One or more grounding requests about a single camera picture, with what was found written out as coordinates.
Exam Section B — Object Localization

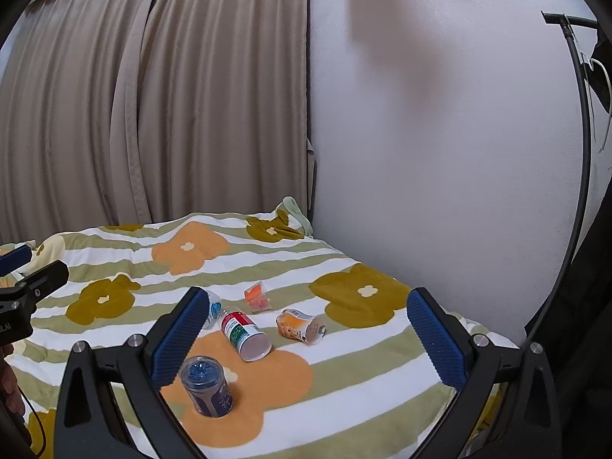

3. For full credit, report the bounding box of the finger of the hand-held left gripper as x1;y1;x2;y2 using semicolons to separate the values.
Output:
0;243;34;277
13;260;70;306

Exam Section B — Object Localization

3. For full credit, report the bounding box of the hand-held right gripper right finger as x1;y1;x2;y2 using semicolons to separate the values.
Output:
406;287;566;459

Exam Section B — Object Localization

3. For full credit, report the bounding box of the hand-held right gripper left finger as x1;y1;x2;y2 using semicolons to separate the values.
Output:
54;287;212;459

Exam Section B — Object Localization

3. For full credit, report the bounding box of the blue plastic cup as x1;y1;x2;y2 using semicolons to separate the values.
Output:
179;355;234;417

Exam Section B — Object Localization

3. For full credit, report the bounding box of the red green white cup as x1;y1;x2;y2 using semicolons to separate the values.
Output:
218;310;273;363

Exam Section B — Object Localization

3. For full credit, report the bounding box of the clear cup with orange print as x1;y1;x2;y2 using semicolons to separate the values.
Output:
243;282;272;315

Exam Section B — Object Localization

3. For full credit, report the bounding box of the orange printed cup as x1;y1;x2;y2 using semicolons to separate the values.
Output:
276;309;328;345

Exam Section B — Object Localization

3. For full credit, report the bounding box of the person's left hand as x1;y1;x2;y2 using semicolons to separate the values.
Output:
0;344;26;418

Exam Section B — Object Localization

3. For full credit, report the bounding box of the cream pillow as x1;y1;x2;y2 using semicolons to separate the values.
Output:
28;231;66;269

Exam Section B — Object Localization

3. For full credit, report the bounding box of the clear blue-label bottle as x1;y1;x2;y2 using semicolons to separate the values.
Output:
201;290;223;330

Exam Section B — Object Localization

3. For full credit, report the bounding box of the floral striped blanket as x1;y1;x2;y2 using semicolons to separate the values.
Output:
0;209;523;459

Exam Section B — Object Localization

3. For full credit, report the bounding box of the pale green pillow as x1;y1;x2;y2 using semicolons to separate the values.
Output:
274;195;314;238

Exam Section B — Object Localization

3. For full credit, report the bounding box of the beige curtain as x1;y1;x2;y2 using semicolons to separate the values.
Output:
0;0;317;248

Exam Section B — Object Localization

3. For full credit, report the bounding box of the black curved rack pole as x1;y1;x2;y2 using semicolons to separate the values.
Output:
542;10;601;345

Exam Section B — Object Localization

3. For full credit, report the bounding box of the white clothes hanger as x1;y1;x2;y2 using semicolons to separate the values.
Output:
580;49;612;155

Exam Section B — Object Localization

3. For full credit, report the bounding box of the black cable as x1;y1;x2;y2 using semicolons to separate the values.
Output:
19;387;47;457

